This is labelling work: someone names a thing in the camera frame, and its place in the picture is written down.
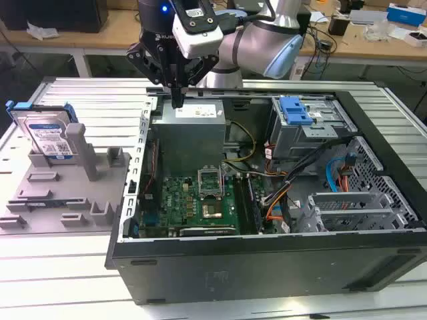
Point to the hard disk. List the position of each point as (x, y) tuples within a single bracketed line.
[(46, 133)]

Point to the crumpled white paper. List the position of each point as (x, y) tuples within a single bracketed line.
[(41, 30)]

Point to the gray parts rack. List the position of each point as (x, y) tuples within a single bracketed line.
[(66, 186)]

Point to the wooden desk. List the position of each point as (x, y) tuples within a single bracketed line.
[(100, 41)]

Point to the blue white cardboard box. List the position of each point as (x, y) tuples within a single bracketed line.
[(407, 15)]

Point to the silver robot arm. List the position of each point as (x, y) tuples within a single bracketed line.
[(253, 43)]

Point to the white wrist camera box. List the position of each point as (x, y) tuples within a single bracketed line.
[(200, 43)]

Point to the black PC case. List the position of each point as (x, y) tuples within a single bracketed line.
[(233, 273)]

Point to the metal drive cage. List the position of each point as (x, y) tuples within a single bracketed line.
[(300, 140)]

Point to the black RAM slot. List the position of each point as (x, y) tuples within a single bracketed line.
[(251, 206), (243, 206), (257, 206), (237, 206)]

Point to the blue plastic cage latch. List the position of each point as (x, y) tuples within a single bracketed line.
[(293, 111)]

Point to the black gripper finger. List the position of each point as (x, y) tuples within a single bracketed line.
[(143, 60), (203, 66)]

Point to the dark brown cup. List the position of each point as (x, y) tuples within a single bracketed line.
[(337, 26)]

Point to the gray power supply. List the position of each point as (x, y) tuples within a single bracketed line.
[(190, 140)]

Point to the black equipment box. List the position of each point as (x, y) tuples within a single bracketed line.
[(53, 13)]

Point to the black graphics card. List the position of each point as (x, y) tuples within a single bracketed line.
[(207, 231)]

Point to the small white open box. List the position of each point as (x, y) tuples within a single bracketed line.
[(415, 38)]

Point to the CPU socket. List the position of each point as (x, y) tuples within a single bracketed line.
[(211, 210)]

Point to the metal disk bay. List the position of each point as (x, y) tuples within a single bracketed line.
[(347, 200)]

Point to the green motherboard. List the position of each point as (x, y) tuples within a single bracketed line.
[(180, 206)]

